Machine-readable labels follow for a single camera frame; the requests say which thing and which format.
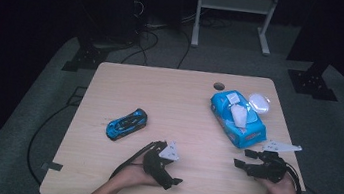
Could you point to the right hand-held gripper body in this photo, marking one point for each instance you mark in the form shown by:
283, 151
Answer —
271, 169

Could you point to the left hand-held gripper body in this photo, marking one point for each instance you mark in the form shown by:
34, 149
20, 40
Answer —
155, 163

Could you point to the blue wet wipes pack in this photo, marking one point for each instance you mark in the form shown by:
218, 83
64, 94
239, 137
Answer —
240, 126

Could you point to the white wet wipe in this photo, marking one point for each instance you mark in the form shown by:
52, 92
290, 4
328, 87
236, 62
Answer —
238, 116

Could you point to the blue and black toy car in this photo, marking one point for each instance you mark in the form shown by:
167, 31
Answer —
126, 124

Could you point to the person's left hand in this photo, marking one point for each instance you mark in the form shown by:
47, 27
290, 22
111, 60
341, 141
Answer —
134, 174

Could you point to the person's right hand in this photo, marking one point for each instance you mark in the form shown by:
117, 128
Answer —
281, 192

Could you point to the black stand base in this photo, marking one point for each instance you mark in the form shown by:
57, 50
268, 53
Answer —
311, 83
86, 58

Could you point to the white metal stand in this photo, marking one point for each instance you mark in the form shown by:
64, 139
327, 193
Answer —
236, 3

